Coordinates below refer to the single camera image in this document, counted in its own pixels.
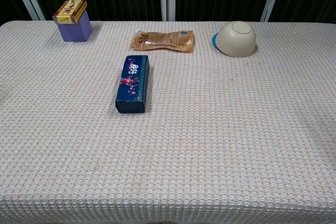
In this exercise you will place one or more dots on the brown spout pouch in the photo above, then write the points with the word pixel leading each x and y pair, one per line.
pixel 162 41

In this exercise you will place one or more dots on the purple box with yellow lid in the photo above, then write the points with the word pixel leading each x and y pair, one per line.
pixel 74 28

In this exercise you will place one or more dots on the beige checkered tablecloth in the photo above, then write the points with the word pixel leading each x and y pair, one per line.
pixel 210 134

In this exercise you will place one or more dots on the cream bowl with blue rim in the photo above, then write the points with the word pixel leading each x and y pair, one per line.
pixel 237 39

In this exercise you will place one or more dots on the blue glasses box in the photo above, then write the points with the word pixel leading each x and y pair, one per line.
pixel 132 82

